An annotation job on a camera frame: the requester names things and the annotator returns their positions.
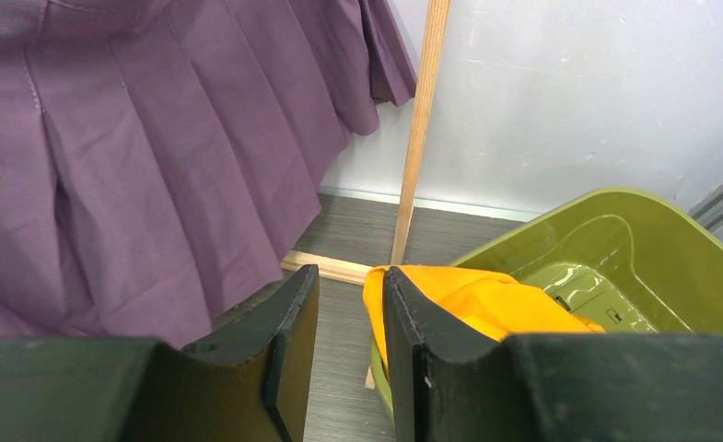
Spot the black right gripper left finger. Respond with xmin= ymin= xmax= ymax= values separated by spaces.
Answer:
xmin=0 ymin=264 xmax=320 ymax=441

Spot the yellow skirt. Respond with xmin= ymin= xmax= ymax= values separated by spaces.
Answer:
xmin=362 ymin=264 xmax=606 ymax=373

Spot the green plastic basket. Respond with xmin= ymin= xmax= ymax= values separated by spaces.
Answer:
xmin=367 ymin=188 xmax=723 ymax=422

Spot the purple skirt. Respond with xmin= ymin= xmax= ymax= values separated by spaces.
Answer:
xmin=0 ymin=1 xmax=415 ymax=348

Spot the wooden clothes rack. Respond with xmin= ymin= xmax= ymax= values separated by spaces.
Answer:
xmin=280 ymin=0 xmax=454 ymax=391

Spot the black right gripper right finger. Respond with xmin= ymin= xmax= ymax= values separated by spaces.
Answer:
xmin=383 ymin=268 xmax=723 ymax=441

